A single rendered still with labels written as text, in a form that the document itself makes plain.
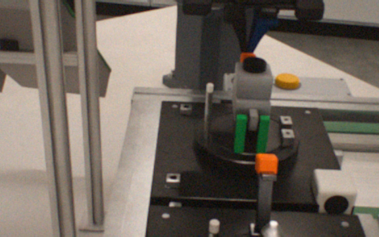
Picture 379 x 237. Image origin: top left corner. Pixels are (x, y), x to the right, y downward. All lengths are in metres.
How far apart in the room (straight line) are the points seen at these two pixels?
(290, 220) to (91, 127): 0.27
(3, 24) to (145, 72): 0.61
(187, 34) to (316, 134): 0.36
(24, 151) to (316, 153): 0.47
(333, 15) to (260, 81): 3.16
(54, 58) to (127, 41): 0.89
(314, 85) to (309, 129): 0.17
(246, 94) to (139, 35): 0.74
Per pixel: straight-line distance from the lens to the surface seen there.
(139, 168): 0.74
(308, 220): 0.67
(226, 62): 1.07
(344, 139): 0.90
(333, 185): 0.70
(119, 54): 1.31
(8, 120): 1.07
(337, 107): 0.93
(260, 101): 0.71
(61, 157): 0.54
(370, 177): 0.86
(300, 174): 0.74
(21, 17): 0.63
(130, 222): 0.66
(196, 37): 1.06
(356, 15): 3.87
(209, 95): 0.70
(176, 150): 0.76
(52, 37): 0.48
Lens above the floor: 1.39
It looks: 30 degrees down
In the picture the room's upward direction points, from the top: 3 degrees clockwise
